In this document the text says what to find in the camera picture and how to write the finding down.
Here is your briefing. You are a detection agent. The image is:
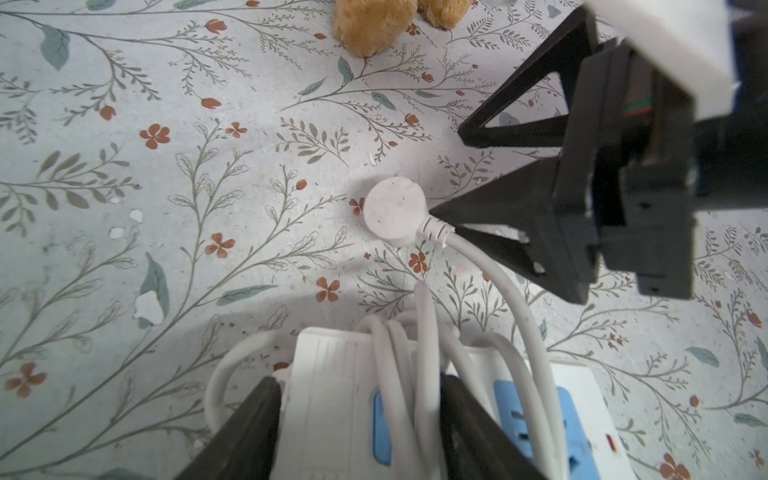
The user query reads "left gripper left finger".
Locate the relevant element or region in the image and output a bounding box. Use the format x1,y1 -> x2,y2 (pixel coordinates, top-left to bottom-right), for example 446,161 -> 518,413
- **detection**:
176,377 -> 282,480

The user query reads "white power strip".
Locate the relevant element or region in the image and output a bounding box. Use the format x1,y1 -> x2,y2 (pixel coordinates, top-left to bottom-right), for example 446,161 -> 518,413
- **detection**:
271,327 -> 635,479

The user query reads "white power cord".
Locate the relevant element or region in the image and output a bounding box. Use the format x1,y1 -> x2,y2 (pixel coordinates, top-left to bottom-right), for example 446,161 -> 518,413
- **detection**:
203,175 -> 571,480

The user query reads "brown plush toy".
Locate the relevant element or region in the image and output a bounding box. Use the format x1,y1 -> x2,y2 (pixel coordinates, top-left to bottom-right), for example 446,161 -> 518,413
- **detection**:
333,0 -> 472,58

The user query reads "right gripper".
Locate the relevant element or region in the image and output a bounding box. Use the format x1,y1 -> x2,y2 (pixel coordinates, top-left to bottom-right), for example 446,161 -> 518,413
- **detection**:
428,5 -> 768,306

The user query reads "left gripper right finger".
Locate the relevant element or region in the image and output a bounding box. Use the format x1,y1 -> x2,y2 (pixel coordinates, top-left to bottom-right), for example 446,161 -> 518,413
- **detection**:
440,374 -> 544,480

